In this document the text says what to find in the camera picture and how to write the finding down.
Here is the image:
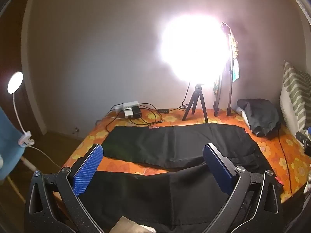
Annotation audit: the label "blue chair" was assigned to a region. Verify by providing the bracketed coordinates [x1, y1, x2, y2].
[0, 108, 25, 180]

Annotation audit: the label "black inline cable controller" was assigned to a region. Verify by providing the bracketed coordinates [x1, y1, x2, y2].
[157, 108, 170, 114]

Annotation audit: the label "tall light stand legs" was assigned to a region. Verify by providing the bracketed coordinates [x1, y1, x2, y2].
[213, 60, 235, 117]

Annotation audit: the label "orange floral bed sheet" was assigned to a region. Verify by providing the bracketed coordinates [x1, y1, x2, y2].
[64, 108, 310, 202]

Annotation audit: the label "white lamp cable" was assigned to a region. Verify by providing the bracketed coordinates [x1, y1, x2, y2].
[23, 145, 63, 169]

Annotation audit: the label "white power strip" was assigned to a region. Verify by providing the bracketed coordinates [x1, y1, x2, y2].
[112, 101, 139, 113]

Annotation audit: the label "black cable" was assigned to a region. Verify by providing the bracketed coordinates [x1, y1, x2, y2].
[105, 103, 189, 133]

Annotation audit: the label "green striped pillow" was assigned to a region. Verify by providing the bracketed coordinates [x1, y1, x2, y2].
[280, 62, 310, 137]

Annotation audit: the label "dark folded garment pile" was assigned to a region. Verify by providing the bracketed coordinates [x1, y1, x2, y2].
[237, 98, 280, 137]

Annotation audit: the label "white power adapter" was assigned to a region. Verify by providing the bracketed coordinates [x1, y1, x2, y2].
[123, 108, 133, 118]

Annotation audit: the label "white clip-on desk lamp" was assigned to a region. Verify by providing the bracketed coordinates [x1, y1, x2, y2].
[7, 71, 34, 147]

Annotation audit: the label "small black tripod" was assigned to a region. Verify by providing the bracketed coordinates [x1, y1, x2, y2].
[182, 84, 208, 124]

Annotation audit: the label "black power adapter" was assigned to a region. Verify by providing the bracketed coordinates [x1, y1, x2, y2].
[131, 106, 142, 119]

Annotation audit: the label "bright studio light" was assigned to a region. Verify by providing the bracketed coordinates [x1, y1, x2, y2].
[159, 13, 229, 86]

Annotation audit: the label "black pants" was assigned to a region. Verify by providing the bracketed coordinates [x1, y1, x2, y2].
[79, 124, 283, 232]

